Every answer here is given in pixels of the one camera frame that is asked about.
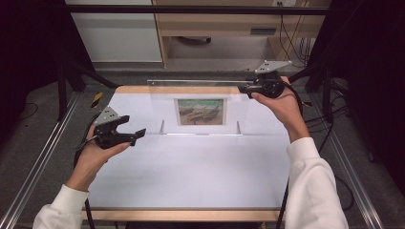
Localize black floor cables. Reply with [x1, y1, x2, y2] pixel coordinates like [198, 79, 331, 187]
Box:
[302, 79, 352, 154]

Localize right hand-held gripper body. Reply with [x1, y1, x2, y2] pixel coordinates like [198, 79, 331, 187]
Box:
[253, 59, 293, 99]

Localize wooden desk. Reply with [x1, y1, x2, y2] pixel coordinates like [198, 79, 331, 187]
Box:
[152, 0, 332, 69]

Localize white cabinet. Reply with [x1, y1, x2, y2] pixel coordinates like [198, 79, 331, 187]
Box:
[65, 0, 163, 64]

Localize black metal crossbar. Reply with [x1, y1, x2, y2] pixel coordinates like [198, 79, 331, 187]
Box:
[65, 4, 330, 16]

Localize clear acrylic picture frame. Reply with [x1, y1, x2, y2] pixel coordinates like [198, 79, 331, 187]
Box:
[146, 78, 256, 137]

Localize aluminium floor rail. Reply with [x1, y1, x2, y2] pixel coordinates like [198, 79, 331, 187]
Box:
[0, 92, 81, 229]
[309, 94, 385, 229]

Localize person's right hand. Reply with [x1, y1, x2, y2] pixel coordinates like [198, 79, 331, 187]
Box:
[251, 75, 310, 143]

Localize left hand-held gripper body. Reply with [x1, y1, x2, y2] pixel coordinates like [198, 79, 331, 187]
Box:
[93, 106, 128, 151]

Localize dark curtain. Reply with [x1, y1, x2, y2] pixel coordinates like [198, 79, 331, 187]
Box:
[0, 0, 95, 144]
[313, 0, 405, 195]

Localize black hanging cables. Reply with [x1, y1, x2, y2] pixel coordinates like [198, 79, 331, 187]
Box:
[277, 1, 312, 69]

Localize wooden table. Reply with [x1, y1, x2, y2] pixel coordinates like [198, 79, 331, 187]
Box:
[81, 85, 287, 222]

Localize white table mat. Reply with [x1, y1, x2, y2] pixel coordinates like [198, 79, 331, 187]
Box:
[87, 93, 292, 210]

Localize person's left hand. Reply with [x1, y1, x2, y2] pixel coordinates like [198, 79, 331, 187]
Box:
[65, 124, 132, 193]

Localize left hand-held gripper cable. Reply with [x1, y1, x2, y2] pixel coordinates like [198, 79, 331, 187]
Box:
[73, 114, 100, 229]

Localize black metal stand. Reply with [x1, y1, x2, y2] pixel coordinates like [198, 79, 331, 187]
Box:
[286, 58, 336, 124]
[56, 58, 119, 122]

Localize picture card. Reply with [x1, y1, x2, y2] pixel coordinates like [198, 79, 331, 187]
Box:
[173, 97, 228, 127]

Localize thin black floor cable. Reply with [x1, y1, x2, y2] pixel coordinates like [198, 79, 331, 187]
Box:
[18, 102, 39, 122]

